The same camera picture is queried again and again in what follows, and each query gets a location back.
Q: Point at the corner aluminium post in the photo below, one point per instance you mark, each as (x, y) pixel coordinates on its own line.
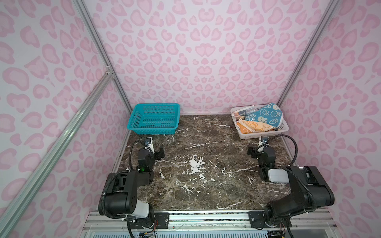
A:
(90, 26)
(322, 25)

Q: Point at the white plastic basket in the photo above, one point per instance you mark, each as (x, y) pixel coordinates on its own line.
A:
(281, 129)

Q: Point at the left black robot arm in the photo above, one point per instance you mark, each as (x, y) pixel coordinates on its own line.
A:
(119, 198)

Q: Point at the grey patterned towel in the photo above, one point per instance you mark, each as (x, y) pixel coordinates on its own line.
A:
(240, 114)

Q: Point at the teal bunny towel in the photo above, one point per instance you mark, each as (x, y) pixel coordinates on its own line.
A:
(270, 114)

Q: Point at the right corner aluminium post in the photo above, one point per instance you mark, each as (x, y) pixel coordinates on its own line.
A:
(322, 25)

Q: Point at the teal plastic basket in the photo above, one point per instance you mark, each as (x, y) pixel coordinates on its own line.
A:
(155, 119)

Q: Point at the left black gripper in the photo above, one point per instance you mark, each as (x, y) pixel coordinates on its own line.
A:
(159, 153)

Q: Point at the orange bunny towel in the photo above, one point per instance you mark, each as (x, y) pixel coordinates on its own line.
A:
(247, 127)

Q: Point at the diagonal aluminium frame bar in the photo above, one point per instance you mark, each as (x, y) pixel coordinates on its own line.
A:
(29, 190)

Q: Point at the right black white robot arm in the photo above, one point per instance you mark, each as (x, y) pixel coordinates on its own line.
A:
(308, 190)

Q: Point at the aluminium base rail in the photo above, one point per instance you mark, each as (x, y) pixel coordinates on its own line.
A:
(217, 224)

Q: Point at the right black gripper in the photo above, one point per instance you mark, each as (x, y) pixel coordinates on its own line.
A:
(253, 151)

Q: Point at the left corner aluminium post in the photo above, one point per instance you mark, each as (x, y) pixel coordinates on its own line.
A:
(90, 26)

